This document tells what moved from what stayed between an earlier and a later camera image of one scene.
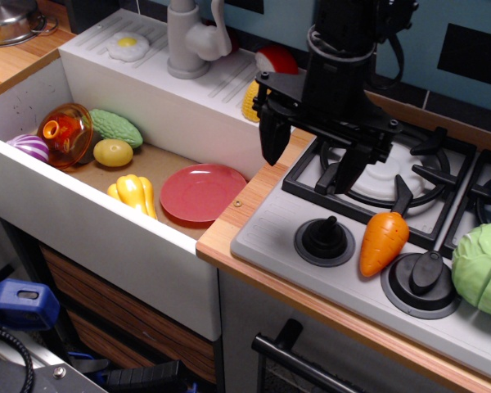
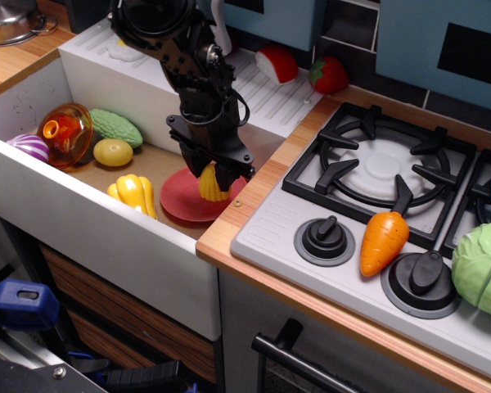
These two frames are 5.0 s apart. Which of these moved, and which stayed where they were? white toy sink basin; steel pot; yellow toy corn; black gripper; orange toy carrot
Moved: yellow toy corn; black gripper
Stayed: orange toy carrot; white toy sink basin; steel pot
